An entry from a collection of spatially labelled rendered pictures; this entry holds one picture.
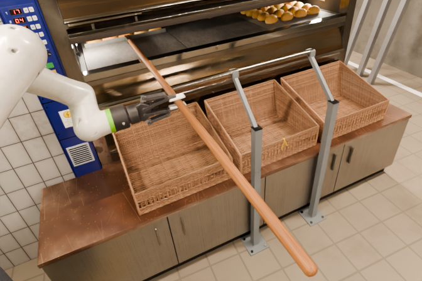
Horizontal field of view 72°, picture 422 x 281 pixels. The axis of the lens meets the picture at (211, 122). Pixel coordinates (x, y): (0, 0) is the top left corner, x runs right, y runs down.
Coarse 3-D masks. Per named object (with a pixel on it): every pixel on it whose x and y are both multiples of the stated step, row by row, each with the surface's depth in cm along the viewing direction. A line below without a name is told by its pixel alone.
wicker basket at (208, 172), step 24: (168, 120) 180; (120, 144) 172; (144, 144) 178; (168, 144) 185; (192, 144) 191; (144, 168) 175; (168, 168) 174; (192, 168) 172; (216, 168) 155; (144, 192) 141; (168, 192) 158; (192, 192) 156
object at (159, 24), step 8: (280, 0) 160; (288, 0) 162; (296, 0) 164; (232, 8) 151; (240, 8) 152; (248, 8) 154; (256, 8) 156; (192, 16) 144; (200, 16) 146; (208, 16) 147; (152, 24) 138; (160, 24) 139; (168, 24) 141; (112, 32) 132; (120, 32) 133; (128, 32) 135; (72, 40) 127; (80, 40) 128; (88, 40) 129
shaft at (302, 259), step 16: (160, 80) 133; (208, 144) 92; (224, 160) 85; (240, 176) 79; (256, 192) 74; (256, 208) 71; (272, 224) 66; (288, 240) 62; (304, 256) 59; (304, 272) 58
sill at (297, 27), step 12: (300, 24) 195; (312, 24) 196; (324, 24) 201; (240, 36) 183; (252, 36) 182; (264, 36) 185; (276, 36) 189; (192, 48) 172; (204, 48) 171; (216, 48) 175; (228, 48) 178; (156, 60) 163; (168, 60) 166; (84, 72) 154; (96, 72) 153; (108, 72) 155; (120, 72) 157
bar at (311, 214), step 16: (256, 64) 148; (272, 64) 151; (192, 80) 137; (208, 80) 139; (320, 80) 157; (240, 96) 144; (336, 112) 157; (256, 128) 139; (256, 144) 143; (320, 144) 172; (256, 160) 148; (320, 160) 176; (256, 176) 155; (320, 176) 182; (320, 192) 192; (256, 224) 179; (256, 240) 189
